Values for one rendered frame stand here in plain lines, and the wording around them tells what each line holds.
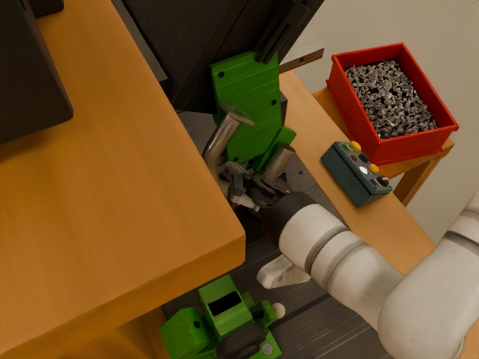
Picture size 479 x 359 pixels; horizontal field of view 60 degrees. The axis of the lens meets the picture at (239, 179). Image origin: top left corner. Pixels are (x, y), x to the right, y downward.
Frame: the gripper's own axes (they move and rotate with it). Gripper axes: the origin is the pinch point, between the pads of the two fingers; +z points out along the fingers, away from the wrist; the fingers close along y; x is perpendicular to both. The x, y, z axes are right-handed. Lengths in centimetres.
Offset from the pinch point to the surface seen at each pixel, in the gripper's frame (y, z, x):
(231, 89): -3.2, 11.2, -9.4
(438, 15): -229, 108, -73
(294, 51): -24.5, 21.4, -18.4
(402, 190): -91, 14, 7
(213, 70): 1.3, 11.5, -11.2
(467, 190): -175, 21, 7
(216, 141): -2.8, 9.4, -0.9
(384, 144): -53, 8, -7
